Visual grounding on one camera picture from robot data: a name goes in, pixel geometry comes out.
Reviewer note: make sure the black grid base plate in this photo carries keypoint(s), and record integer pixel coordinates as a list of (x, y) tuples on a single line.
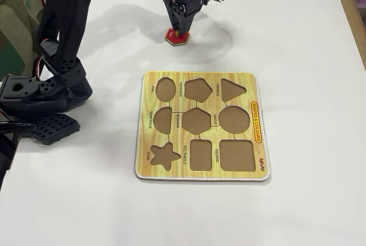
[(54, 128)]

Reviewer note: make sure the floral green cushion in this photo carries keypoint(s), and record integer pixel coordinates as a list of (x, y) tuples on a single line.
[(17, 14)]

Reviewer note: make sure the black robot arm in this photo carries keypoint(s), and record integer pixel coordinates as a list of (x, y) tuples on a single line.
[(68, 28)]

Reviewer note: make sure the wooden edge strip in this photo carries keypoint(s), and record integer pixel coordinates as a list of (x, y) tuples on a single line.
[(351, 14)]

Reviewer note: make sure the red hexagon piece yellow pin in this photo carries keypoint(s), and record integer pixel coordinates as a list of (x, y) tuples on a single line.
[(171, 39)]

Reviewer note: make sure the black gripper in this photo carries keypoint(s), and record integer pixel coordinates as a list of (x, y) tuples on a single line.
[(185, 15)]

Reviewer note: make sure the wooden shape puzzle board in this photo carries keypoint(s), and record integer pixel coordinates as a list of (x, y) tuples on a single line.
[(206, 103)]

